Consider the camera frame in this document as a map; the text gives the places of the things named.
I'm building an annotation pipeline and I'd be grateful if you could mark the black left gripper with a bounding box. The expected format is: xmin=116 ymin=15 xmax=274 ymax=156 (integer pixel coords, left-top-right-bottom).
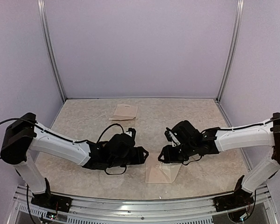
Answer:
xmin=108 ymin=147 xmax=149 ymax=168

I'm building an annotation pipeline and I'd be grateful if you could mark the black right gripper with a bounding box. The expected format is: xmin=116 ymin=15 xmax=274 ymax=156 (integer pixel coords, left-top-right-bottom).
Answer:
xmin=158 ymin=142 xmax=196 ymax=164

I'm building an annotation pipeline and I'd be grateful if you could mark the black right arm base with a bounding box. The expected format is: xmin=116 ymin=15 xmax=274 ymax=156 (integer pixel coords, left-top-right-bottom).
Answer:
xmin=213 ymin=175 xmax=254 ymax=212

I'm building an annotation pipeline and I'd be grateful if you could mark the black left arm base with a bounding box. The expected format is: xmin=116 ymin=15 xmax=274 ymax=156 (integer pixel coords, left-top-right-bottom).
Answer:
xmin=31 ymin=178 xmax=72 ymax=213

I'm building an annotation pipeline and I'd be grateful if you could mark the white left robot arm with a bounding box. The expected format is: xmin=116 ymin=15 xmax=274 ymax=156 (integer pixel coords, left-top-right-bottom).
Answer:
xmin=0 ymin=112 xmax=149 ymax=208

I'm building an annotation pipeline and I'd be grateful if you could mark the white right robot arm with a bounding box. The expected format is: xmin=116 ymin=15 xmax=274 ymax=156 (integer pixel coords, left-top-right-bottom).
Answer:
xmin=158 ymin=112 xmax=280 ymax=207

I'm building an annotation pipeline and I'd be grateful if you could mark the spare folded letter paper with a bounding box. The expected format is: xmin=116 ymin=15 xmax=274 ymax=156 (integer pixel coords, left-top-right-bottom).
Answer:
xmin=109 ymin=104 xmax=138 ymax=121

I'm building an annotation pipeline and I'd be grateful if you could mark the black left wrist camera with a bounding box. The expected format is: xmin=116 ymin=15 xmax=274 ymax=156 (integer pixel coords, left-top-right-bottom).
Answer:
xmin=126 ymin=127 xmax=136 ymax=140

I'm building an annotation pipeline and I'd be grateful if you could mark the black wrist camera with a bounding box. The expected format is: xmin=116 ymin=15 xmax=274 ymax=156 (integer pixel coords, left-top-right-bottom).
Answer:
xmin=164 ymin=120 xmax=202 ymax=147
xmin=126 ymin=127 xmax=136 ymax=140

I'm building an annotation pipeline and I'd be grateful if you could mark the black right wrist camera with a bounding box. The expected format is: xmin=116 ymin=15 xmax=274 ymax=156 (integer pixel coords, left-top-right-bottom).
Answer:
xmin=164 ymin=120 xmax=202 ymax=147

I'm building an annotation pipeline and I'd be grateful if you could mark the aluminium front table rail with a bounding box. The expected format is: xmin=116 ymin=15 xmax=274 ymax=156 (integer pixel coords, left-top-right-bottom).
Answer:
xmin=7 ymin=185 xmax=279 ymax=224

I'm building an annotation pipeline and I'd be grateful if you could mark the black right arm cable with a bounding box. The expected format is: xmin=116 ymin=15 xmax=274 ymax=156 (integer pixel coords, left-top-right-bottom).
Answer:
xmin=184 ymin=116 xmax=280 ymax=166

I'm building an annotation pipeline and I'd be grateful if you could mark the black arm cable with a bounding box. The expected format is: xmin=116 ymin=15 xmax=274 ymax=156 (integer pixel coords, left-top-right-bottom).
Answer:
xmin=0 ymin=118 xmax=128 ymax=175
xmin=184 ymin=116 xmax=280 ymax=166

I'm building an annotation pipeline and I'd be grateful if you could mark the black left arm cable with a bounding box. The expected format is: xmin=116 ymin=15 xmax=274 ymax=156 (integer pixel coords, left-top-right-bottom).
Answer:
xmin=0 ymin=118 xmax=128 ymax=175

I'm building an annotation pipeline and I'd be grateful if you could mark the aluminium right corner post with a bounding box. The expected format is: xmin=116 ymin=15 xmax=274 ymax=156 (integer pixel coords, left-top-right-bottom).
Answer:
xmin=216 ymin=0 xmax=245 ymax=104

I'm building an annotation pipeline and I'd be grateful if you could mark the aluminium corner post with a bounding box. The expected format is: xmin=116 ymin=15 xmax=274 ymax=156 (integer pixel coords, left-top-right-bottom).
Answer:
xmin=37 ymin=0 xmax=67 ymax=103
xmin=216 ymin=0 xmax=245 ymax=104

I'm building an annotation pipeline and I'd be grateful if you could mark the aluminium left corner post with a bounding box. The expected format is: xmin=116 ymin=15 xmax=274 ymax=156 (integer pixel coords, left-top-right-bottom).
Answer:
xmin=37 ymin=0 xmax=67 ymax=103

